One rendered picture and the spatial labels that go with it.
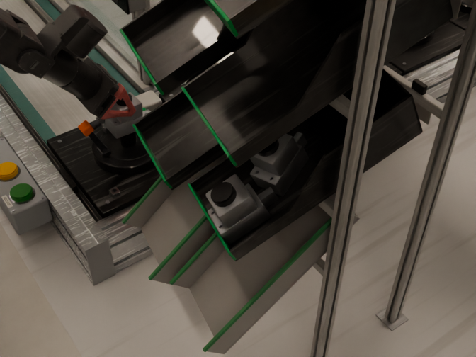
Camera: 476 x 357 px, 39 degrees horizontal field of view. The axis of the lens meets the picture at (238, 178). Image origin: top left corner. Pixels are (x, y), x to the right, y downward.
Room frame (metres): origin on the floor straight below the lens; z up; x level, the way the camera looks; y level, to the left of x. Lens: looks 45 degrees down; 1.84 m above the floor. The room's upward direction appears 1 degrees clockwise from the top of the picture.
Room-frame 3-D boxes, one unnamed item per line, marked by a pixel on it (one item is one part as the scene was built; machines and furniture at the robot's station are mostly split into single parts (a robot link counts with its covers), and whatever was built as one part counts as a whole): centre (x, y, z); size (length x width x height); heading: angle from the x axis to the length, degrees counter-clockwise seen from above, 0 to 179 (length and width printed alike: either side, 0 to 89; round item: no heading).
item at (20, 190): (0.84, 0.39, 0.96); 0.04 x 0.04 x 0.02
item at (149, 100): (1.09, 0.19, 0.97); 0.05 x 0.05 x 0.04; 36
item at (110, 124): (0.96, 0.20, 1.06); 0.08 x 0.04 x 0.07; 126
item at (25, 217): (0.90, 0.43, 0.93); 0.21 x 0.07 x 0.06; 36
